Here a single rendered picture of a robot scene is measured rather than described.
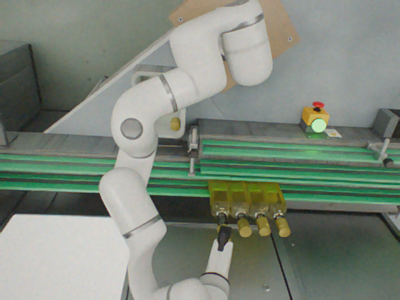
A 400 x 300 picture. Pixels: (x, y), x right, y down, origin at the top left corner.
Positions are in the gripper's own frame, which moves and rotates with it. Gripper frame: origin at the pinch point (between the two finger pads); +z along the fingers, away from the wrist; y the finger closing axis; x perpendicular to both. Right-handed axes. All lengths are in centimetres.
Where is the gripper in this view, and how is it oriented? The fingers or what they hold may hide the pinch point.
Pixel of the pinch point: (223, 237)
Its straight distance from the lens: 89.2
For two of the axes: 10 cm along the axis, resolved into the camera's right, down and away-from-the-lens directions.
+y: 0.7, -8.5, -5.2
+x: -9.7, -1.7, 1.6
